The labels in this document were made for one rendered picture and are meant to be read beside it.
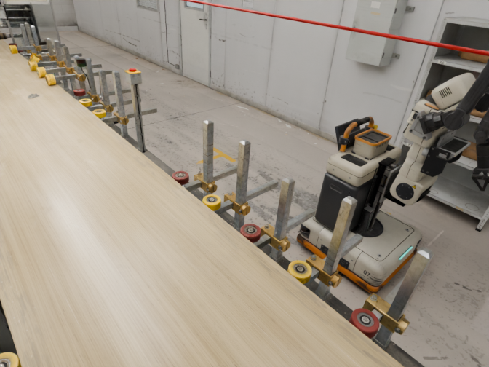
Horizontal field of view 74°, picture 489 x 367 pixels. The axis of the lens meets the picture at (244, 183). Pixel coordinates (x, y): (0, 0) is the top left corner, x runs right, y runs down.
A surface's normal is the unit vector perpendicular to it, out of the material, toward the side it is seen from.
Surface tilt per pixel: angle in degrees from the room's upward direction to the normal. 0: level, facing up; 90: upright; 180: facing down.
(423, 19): 90
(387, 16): 90
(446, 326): 0
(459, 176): 90
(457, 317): 0
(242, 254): 0
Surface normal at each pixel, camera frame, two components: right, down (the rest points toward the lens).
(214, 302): 0.07, -0.84
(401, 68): -0.75, 0.32
